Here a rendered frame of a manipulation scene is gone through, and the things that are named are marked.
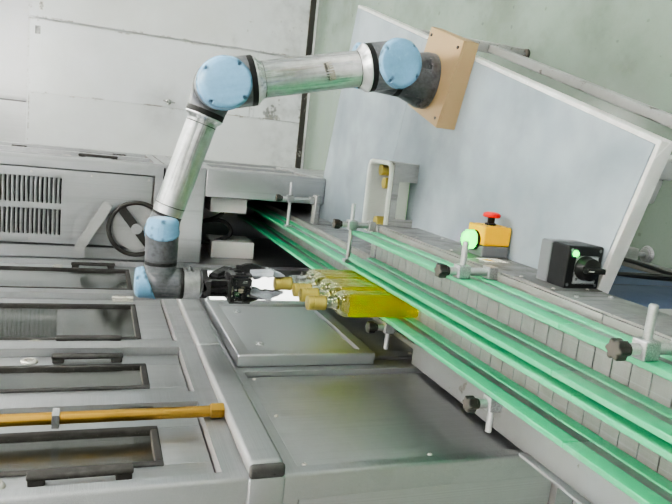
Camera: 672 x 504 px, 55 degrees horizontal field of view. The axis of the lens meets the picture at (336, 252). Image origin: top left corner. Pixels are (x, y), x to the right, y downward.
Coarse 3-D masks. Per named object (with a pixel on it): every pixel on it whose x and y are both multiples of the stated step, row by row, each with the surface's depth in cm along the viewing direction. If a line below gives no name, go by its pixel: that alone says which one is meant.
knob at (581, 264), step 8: (584, 256) 116; (576, 264) 115; (584, 264) 114; (592, 264) 114; (576, 272) 115; (584, 272) 114; (592, 272) 113; (600, 272) 114; (584, 280) 116; (592, 280) 115
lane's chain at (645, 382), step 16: (384, 256) 177; (416, 272) 159; (432, 272) 152; (448, 288) 144; (464, 288) 138; (480, 304) 132; (496, 304) 127; (512, 320) 122; (528, 320) 117; (592, 320) 102; (544, 336) 113; (560, 336) 109; (560, 352) 109; (576, 352) 106; (592, 352) 102; (592, 368) 102; (608, 368) 99; (624, 368) 96; (640, 368) 93; (624, 384) 96; (640, 384) 93; (656, 384) 90; (656, 400) 90
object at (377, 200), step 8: (376, 160) 195; (384, 160) 189; (368, 168) 200; (376, 168) 200; (392, 168) 185; (368, 176) 200; (376, 176) 201; (384, 176) 202; (392, 176) 185; (368, 184) 201; (376, 184) 201; (368, 192) 201; (376, 192) 202; (384, 192) 202; (368, 200) 202; (376, 200) 202; (384, 200) 203; (368, 208) 202; (376, 208) 203; (384, 208) 204; (368, 216) 203; (384, 216) 187; (384, 224) 187
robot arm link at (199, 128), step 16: (192, 96) 156; (192, 112) 156; (208, 112) 155; (224, 112) 158; (192, 128) 156; (208, 128) 158; (192, 144) 157; (208, 144) 160; (176, 160) 157; (192, 160) 158; (176, 176) 157; (192, 176) 159; (160, 192) 159; (176, 192) 158; (160, 208) 158; (176, 208) 159
